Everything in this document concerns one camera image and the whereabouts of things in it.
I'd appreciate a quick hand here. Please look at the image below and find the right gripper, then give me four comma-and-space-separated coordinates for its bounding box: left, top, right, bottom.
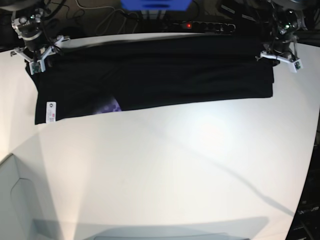
10, 35, 70, 72

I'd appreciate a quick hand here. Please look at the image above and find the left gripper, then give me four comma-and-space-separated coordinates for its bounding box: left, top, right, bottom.
255, 42, 300, 70

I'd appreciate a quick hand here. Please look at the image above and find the black T-shirt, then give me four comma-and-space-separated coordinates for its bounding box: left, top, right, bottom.
31, 34, 274, 125

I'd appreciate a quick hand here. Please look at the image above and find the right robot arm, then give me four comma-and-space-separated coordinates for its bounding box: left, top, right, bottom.
10, 6, 70, 75

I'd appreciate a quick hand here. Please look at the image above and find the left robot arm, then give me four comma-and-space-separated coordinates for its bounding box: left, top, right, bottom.
255, 0, 304, 73

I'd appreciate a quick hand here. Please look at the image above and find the white T-shirt label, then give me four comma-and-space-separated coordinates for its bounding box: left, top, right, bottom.
45, 101, 57, 124

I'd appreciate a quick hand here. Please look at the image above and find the black power strip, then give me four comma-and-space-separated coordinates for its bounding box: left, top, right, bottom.
165, 21, 236, 35

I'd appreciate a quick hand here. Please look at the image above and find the blue plastic box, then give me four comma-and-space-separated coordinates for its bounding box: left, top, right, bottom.
120, 0, 192, 11

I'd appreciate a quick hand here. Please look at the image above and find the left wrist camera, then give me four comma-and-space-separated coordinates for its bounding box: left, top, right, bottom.
289, 58, 303, 73

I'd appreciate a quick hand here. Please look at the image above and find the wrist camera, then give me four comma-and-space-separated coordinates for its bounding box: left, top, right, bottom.
289, 58, 303, 73
29, 60, 46, 75

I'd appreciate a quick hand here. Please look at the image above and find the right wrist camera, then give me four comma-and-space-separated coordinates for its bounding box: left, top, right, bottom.
29, 60, 46, 75

